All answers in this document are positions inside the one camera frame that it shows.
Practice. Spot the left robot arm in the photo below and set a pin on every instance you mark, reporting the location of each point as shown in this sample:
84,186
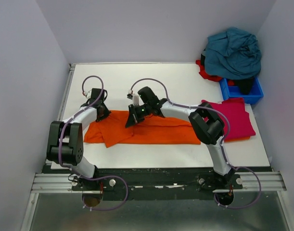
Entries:
65,141

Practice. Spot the red crumpled t shirt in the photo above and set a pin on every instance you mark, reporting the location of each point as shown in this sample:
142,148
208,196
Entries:
204,75

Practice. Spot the aluminium extrusion rail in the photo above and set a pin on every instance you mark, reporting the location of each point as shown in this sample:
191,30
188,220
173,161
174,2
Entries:
48,183

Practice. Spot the blue plastic bin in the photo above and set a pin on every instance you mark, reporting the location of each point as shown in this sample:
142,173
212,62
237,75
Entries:
255,94

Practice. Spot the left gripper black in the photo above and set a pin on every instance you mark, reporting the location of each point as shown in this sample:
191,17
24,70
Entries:
102,113

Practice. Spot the folded magenta t shirt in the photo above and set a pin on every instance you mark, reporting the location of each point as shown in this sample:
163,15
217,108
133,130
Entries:
234,110

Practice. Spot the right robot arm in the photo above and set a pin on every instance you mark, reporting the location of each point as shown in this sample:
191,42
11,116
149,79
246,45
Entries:
205,121

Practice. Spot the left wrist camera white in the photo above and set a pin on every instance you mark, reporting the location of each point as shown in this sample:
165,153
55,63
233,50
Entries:
87,94

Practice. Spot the teal crumpled t shirt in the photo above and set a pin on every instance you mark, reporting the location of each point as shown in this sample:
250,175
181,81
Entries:
233,54

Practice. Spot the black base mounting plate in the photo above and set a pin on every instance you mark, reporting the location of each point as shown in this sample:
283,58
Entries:
115,184

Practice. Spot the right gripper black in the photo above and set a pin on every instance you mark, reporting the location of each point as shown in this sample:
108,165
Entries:
134,113

